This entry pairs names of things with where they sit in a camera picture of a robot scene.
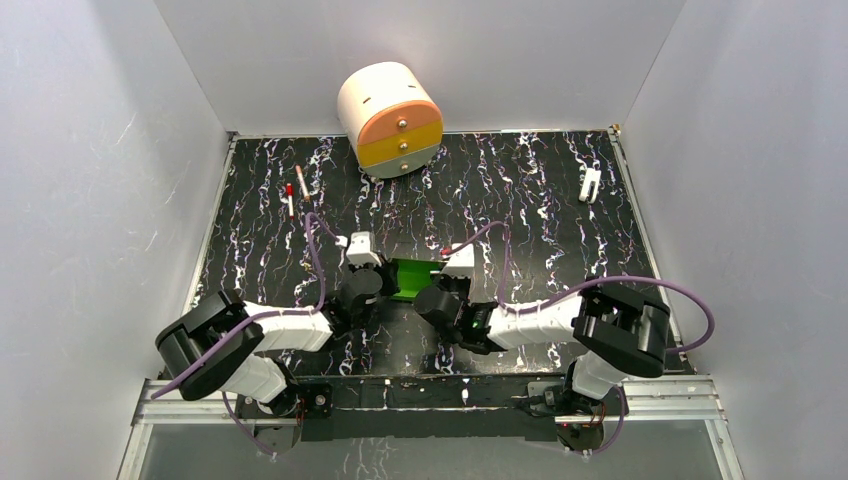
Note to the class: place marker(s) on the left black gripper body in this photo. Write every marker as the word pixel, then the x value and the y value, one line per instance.
pixel 385 275

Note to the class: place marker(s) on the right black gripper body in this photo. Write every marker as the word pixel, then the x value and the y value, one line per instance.
pixel 455 284

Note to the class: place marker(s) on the green paper box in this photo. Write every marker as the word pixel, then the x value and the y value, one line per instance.
pixel 413 276

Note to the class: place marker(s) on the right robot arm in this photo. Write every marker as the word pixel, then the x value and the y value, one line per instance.
pixel 624 331

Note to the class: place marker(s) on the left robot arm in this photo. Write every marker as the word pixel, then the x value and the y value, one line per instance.
pixel 221 344

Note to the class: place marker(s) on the pink marker pen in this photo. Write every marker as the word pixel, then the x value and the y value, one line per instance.
pixel 302 183

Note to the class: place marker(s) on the red capped marker pen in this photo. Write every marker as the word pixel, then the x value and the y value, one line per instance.
pixel 290 200

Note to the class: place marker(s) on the round three-drawer storage cabinet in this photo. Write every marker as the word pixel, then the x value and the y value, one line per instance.
pixel 391 122

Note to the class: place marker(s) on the small white plastic clip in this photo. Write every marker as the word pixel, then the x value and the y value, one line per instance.
pixel 590 186

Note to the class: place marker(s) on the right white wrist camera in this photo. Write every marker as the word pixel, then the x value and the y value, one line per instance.
pixel 459 262

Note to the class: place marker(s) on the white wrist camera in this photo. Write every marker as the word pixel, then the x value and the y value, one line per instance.
pixel 459 262
pixel 359 248

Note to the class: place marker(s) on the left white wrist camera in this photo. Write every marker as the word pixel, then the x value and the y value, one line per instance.
pixel 359 248

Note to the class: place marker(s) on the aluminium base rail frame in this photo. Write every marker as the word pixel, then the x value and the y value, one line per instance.
pixel 466 426

